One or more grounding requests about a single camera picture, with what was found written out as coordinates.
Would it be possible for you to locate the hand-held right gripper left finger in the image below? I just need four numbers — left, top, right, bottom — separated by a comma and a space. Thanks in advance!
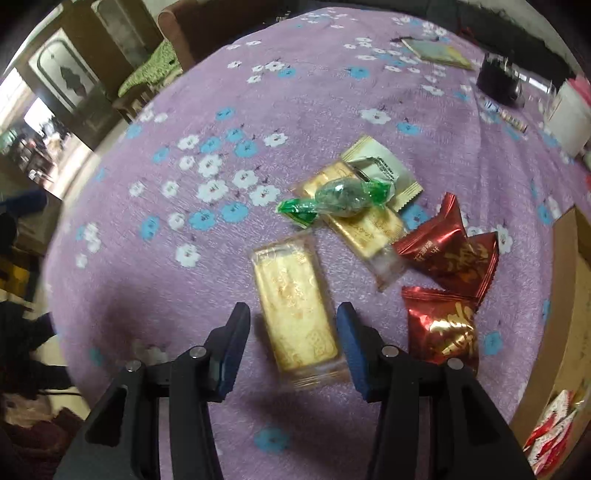
53, 302, 252, 480

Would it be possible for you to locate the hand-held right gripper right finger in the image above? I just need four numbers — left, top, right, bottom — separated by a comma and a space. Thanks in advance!
336, 302, 536, 480

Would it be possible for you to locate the golden beige biscuit packet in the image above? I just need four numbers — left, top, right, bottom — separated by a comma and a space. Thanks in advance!
252, 233, 352, 391
295, 161, 409, 291

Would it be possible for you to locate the dark red foil snack packet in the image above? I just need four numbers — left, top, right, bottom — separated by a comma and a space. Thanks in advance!
418, 231, 500, 305
392, 193, 467, 273
402, 286, 481, 374

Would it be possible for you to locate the green candy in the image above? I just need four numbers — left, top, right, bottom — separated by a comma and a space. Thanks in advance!
276, 178, 395, 228

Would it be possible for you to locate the beige snack packet green print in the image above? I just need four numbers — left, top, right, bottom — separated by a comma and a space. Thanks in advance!
342, 135, 423, 213

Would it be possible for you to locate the long white red-print packet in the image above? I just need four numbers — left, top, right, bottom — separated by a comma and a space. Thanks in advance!
524, 390, 573, 450

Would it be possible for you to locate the shallow cardboard box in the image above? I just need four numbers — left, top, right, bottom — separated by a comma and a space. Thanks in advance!
508, 205, 591, 476

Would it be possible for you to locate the small white red-label packet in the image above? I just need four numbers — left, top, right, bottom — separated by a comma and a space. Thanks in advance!
531, 406, 581, 475

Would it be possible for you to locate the purple floral tablecloth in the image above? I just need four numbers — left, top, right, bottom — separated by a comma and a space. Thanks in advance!
44, 7, 591, 480

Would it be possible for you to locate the maroon fuzzy cloth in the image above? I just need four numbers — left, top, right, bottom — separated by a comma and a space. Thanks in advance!
0, 408, 86, 480

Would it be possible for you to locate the green patterned cushion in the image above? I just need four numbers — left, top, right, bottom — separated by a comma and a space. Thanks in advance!
117, 39, 178, 97

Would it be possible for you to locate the small striped candy roll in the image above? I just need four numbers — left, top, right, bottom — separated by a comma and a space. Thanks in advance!
480, 102, 529, 132

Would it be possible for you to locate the red-brown armchair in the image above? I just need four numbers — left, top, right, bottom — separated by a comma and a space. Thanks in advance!
157, 0, 301, 75

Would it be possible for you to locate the black charger adapter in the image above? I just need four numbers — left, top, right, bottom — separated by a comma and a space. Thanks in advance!
475, 53, 525, 107

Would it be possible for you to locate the white plastic cup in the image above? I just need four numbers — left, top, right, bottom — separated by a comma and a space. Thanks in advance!
545, 78, 591, 160

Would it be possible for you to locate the clear plastic bag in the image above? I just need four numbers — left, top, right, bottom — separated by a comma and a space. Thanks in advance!
538, 80, 561, 125

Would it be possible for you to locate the wooden glass-door cabinet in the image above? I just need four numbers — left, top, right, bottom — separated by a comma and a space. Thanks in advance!
28, 0, 167, 151

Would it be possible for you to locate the black sofa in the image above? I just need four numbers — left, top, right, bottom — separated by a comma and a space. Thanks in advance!
455, 0, 583, 79

